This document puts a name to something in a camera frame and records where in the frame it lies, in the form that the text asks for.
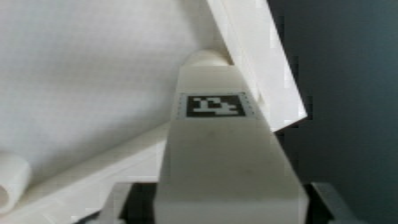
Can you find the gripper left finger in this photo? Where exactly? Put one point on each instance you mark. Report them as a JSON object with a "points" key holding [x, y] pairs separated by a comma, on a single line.
{"points": [[109, 215]]}

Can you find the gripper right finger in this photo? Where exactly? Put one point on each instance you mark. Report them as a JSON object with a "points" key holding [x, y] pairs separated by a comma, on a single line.
{"points": [[329, 210]]}

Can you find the white desk leg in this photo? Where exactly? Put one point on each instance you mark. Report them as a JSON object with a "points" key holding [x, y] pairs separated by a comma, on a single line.
{"points": [[228, 182]]}

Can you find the white desk tabletop tray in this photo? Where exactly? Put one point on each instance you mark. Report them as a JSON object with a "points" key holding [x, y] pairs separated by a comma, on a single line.
{"points": [[91, 54]]}

